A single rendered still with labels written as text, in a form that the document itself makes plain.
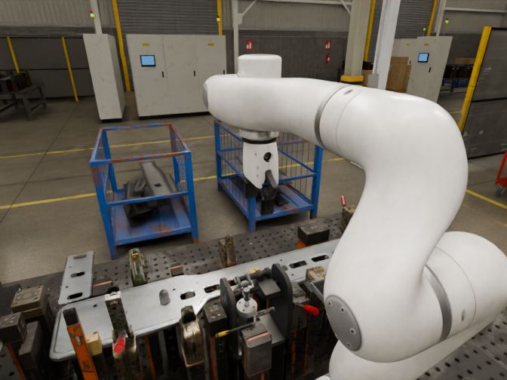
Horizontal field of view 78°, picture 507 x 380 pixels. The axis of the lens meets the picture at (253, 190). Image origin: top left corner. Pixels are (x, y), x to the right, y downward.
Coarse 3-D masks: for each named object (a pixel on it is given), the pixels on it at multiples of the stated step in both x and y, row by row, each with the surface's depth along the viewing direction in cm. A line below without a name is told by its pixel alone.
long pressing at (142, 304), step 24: (336, 240) 139; (264, 264) 123; (288, 264) 123; (312, 264) 123; (144, 288) 111; (168, 288) 111; (192, 288) 111; (96, 312) 101; (144, 312) 101; (168, 312) 101
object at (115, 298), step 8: (112, 288) 80; (112, 296) 78; (120, 296) 78; (112, 304) 77; (120, 304) 79; (112, 312) 79; (120, 312) 80; (112, 320) 81; (120, 320) 82; (120, 328) 84; (128, 328) 85; (128, 336) 86
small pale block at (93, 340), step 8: (88, 336) 85; (96, 336) 85; (88, 344) 83; (96, 344) 84; (96, 352) 85; (96, 360) 87; (104, 360) 90; (96, 368) 88; (104, 368) 89; (104, 376) 90
